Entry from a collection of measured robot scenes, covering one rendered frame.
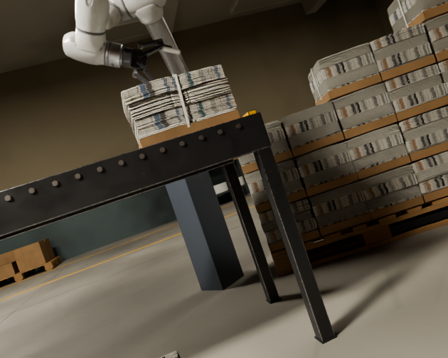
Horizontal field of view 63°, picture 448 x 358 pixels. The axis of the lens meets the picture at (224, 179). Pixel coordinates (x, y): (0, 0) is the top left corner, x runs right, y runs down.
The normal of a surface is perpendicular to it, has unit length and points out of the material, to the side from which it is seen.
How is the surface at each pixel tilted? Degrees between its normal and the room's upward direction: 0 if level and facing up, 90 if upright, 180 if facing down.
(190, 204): 90
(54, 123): 90
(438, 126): 90
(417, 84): 89
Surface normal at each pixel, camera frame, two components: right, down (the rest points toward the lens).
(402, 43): -0.08, 0.04
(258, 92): 0.22, -0.07
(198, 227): -0.66, 0.23
